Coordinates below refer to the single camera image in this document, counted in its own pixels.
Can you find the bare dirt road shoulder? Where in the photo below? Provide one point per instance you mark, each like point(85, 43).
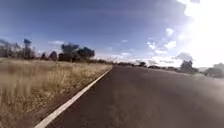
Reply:
point(46, 108)

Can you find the row of distant trees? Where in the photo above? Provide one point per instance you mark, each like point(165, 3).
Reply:
point(75, 53)

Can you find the dark asphalt road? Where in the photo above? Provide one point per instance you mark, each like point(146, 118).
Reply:
point(140, 100)

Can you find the white painted edge line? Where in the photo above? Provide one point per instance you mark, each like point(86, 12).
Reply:
point(66, 105)

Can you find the dry yellow grass field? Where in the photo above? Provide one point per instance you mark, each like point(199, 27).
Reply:
point(33, 83)

